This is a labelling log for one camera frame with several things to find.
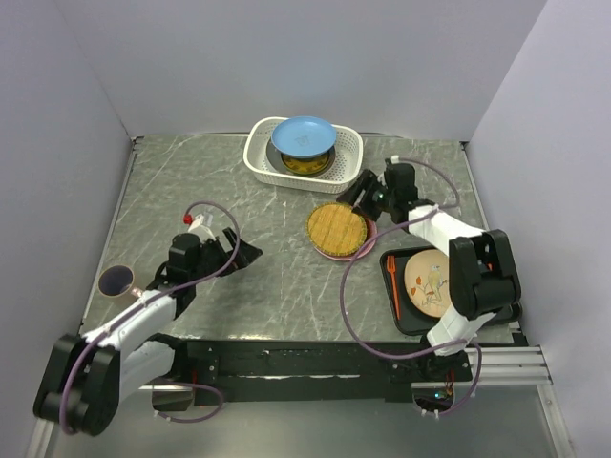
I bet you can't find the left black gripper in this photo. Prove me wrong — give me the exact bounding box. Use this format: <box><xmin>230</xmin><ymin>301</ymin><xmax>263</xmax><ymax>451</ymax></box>
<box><xmin>190</xmin><ymin>226</ymin><xmax>262</xmax><ymax>283</ymax></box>

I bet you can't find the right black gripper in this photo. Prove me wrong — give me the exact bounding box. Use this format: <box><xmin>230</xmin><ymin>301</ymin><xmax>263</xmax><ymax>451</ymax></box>
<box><xmin>337</xmin><ymin>169</ymin><xmax>397</xmax><ymax>223</ymax></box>

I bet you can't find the yellow woven plate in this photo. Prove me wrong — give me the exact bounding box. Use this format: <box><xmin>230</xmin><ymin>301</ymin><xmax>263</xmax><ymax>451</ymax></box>
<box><xmin>306</xmin><ymin>202</ymin><xmax>369</xmax><ymax>257</ymax></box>

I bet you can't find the yellow patterned brown-rimmed plate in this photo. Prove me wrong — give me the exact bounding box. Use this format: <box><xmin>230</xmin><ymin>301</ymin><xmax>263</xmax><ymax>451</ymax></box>
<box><xmin>281</xmin><ymin>153</ymin><xmax>330</xmax><ymax>177</ymax></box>

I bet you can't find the blue plate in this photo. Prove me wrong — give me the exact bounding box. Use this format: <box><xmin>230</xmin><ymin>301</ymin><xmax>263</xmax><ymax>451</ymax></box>
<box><xmin>271</xmin><ymin>116</ymin><xmax>337</xmax><ymax>158</ymax></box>

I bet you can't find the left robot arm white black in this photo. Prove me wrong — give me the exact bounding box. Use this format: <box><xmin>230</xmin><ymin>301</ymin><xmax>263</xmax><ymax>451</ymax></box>
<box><xmin>32</xmin><ymin>228</ymin><xmax>263</xmax><ymax>436</ymax></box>

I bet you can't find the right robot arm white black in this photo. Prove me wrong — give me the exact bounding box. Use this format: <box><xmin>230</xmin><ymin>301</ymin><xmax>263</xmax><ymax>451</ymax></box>
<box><xmin>337</xmin><ymin>156</ymin><xmax>521</xmax><ymax>380</ymax></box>

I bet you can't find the white perforated plastic basket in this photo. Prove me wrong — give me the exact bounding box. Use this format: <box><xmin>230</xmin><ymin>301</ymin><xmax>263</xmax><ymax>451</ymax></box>
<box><xmin>242</xmin><ymin>116</ymin><xmax>364</xmax><ymax>195</ymax></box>

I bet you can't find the orange plastic fork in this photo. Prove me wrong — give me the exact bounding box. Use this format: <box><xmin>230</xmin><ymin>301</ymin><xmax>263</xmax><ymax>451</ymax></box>
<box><xmin>386</xmin><ymin>255</ymin><xmax>401</xmax><ymax>320</ymax></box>

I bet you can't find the peach plate with bird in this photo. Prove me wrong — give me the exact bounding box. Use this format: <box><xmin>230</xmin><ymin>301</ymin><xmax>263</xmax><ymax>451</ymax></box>
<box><xmin>404</xmin><ymin>249</ymin><xmax>452</xmax><ymax>319</ymax></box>

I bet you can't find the black plastic tray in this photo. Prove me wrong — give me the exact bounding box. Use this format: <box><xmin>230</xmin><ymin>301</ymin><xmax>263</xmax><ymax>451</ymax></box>
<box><xmin>379</xmin><ymin>244</ymin><xmax>523</xmax><ymax>337</ymax></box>

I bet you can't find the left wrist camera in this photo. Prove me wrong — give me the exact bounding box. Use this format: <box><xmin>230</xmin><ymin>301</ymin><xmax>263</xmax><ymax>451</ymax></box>
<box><xmin>183</xmin><ymin>214</ymin><xmax>215</xmax><ymax>239</ymax></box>

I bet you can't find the black base frame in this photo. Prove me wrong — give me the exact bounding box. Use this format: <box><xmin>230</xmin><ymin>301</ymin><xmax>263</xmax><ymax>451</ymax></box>
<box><xmin>131</xmin><ymin>333</ymin><xmax>474</xmax><ymax>405</ymax></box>

